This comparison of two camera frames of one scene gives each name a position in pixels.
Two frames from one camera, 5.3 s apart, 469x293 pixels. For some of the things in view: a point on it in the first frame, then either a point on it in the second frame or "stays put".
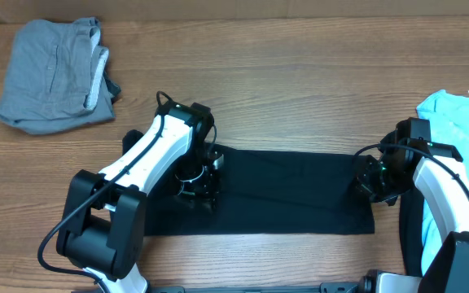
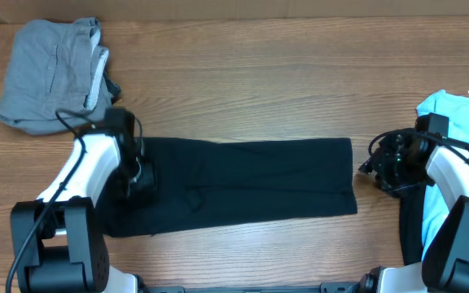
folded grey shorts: x=57 y=76 stays put
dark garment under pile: x=411 y=228 stays put
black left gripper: x=208 y=190 to x=148 y=179
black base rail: x=332 y=286 stays put
